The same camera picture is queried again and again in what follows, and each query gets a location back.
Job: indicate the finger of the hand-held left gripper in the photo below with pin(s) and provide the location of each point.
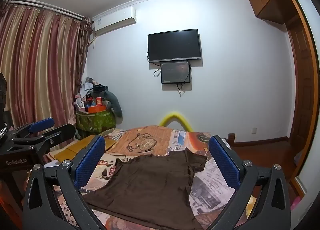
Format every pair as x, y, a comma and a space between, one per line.
60, 132
41, 123

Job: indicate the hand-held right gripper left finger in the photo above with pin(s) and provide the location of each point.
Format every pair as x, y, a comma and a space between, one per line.
90, 162

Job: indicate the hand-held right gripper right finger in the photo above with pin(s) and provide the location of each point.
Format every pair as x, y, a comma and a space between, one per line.
225, 163

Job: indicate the brown shirt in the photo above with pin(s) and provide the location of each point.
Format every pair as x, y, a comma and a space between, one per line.
150, 182

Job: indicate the pile of clothes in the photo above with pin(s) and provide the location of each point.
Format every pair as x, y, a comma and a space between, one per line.
82, 95

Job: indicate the yellow folded mat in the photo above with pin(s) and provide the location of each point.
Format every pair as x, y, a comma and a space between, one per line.
67, 153

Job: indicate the orange box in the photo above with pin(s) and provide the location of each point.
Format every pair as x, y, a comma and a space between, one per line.
97, 109

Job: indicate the small red box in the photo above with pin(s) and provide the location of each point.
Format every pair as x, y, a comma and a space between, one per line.
99, 101

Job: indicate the striped pink curtain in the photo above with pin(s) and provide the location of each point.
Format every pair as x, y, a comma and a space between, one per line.
37, 57

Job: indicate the yellow foam tube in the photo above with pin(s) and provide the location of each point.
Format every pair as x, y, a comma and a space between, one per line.
175, 114

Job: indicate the pink cloth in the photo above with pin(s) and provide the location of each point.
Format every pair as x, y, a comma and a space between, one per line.
297, 203

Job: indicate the small black monitor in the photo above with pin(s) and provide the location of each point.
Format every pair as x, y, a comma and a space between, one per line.
175, 72

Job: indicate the curtain rod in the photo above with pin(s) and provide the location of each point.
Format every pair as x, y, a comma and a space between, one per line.
45, 7

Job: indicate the white air conditioner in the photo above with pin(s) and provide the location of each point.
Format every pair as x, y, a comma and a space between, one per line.
115, 21

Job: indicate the wooden bed post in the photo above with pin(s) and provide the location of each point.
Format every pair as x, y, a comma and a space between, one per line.
231, 140

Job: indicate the white wall socket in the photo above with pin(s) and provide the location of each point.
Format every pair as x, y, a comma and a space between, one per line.
254, 130

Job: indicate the wooden door frame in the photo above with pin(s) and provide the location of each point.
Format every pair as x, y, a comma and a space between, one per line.
302, 70

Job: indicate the black wall television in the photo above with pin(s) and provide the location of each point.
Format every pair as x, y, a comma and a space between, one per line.
175, 45

